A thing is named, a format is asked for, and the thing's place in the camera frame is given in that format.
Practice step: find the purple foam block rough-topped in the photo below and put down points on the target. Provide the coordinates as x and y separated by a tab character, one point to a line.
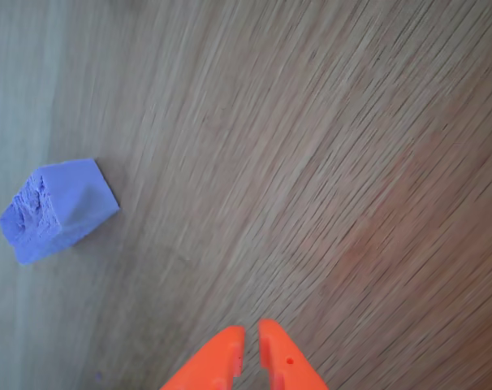
75	203

